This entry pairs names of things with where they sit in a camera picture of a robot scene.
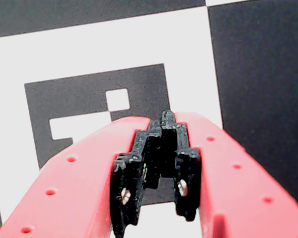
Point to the checkerboard marker mat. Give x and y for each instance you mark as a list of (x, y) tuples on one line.
[(89, 49)]

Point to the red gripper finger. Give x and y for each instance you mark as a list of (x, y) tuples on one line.
[(72, 188), (238, 193)]

